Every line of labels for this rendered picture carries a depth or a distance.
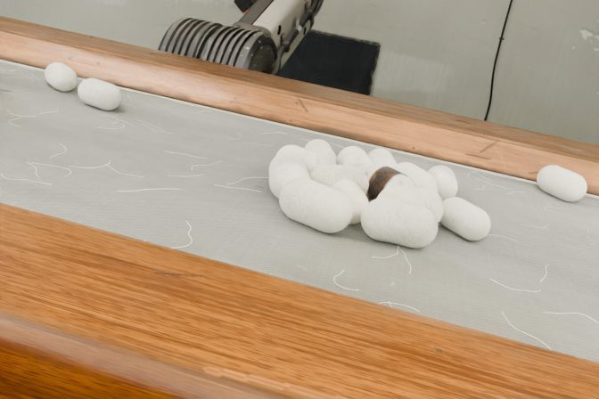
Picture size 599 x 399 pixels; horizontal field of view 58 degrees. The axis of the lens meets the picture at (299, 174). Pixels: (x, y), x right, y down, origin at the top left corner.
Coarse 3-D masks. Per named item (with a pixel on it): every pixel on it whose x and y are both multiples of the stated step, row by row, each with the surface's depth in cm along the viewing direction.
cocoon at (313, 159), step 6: (282, 150) 32; (288, 150) 32; (294, 150) 32; (300, 150) 32; (306, 150) 32; (306, 156) 31; (312, 156) 31; (318, 156) 31; (306, 162) 31; (312, 162) 31; (318, 162) 31; (324, 162) 31; (312, 168) 31
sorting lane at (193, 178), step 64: (0, 64) 48; (0, 128) 31; (64, 128) 33; (128, 128) 36; (192, 128) 39; (256, 128) 43; (0, 192) 23; (64, 192) 24; (128, 192) 26; (192, 192) 27; (256, 192) 29; (512, 192) 39; (256, 256) 22; (320, 256) 23; (384, 256) 24; (448, 256) 26; (512, 256) 27; (576, 256) 29; (448, 320) 20; (512, 320) 21; (576, 320) 22
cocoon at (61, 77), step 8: (56, 64) 42; (64, 64) 43; (48, 72) 42; (56, 72) 41; (64, 72) 41; (72, 72) 42; (48, 80) 42; (56, 80) 41; (64, 80) 41; (72, 80) 42; (56, 88) 42; (64, 88) 42; (72, 88) 42
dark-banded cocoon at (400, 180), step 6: (372, 168) 31; (378, 168) 31; (366, 174) 31; (372, 174) 31; (402, 174) 30; (390, 180) 30; (396, 180) 29; (402, 180) 29; (408, 180) 30; (408, 186) 29; (414, 186) 30; (366, 192) 31
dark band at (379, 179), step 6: (384, 168) 31; (390, 168) 31; (378, 174) 30; (384, 174) 30; (390, 174) 30; (396, 174) 30; (372, 180) 30; (378, 180) 30; (384, 180) 30; (372, 186) 30; (378, 186) 30; (384, 186) 30; (372, 192) 30; (378, 192) 30; (372, 198) 31
